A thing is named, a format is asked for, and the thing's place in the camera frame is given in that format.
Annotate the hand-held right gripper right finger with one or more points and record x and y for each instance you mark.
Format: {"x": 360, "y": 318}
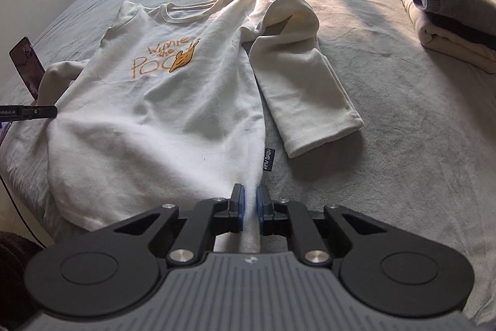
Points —
{"x": 260, "y": 207}

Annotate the black smartphone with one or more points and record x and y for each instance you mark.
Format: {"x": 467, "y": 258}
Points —
{"x": 27, "y": 63}

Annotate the folded black garment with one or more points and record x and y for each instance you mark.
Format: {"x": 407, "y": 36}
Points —
{"x": 465, "y": 28}

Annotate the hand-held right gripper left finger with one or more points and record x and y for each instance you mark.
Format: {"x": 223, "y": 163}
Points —
{"x": 240, "y": 207}

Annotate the folded beige garment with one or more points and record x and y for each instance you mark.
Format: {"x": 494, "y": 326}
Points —
{"x": 445, "y": 40}

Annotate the grey bed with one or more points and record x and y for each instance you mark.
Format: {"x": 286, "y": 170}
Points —
{"x": 348, "y": 102}

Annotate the white printed sweatshirt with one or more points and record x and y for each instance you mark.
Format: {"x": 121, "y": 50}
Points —
{"x": 155, "y": 114}

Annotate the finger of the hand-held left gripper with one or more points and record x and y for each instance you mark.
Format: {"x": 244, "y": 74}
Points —
{"x": 38, "y": 112}

